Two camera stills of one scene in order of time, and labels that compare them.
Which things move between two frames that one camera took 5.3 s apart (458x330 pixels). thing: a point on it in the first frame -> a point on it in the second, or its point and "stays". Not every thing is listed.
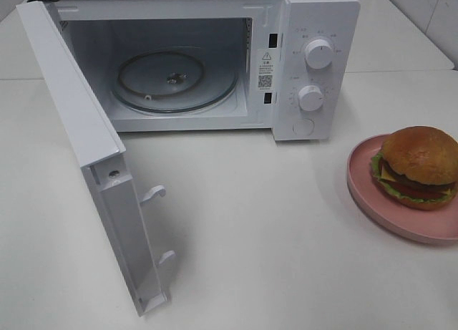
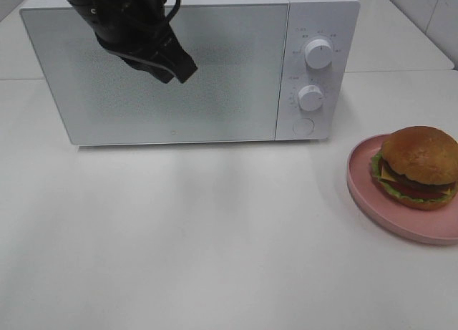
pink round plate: [436, 225] stays
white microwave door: [117, 196] -> [237, 93]
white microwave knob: [310, 98] stays
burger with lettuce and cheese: [418, 165] stays
